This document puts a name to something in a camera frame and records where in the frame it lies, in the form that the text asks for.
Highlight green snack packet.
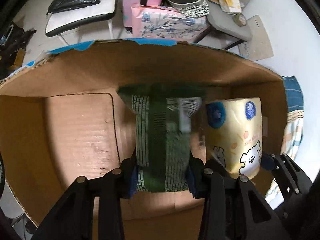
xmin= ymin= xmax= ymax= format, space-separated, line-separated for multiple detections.
xmin=117 ymin=84 xmax=204 ymax=193

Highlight plaid checkered tablecloth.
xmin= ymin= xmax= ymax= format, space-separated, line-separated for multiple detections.
xmin=265 ymin=76 xmax=304 ymax=209

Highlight cardboard box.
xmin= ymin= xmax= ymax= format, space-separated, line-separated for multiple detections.
xmin=1 ymin=40 xmax=288 ymax=239

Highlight grey fabric chair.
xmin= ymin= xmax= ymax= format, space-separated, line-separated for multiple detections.
xmin=207 ymin=0 xmax=252 ymax=41

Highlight tape roll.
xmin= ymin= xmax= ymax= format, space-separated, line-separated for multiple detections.
xmin=232 ymin=14 xmax=247 ymax=27

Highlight pink floral package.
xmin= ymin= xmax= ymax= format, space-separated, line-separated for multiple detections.
xmin=131 ymin=4 xmax=208 ymax=41

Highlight white padded chair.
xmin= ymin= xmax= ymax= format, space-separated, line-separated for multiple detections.
xmin=45 ymin=0 xmax=118 ymax=38

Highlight beige board against wall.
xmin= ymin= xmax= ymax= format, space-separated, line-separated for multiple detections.
xmin=238 ymin=15 xmax=274 ymax=61

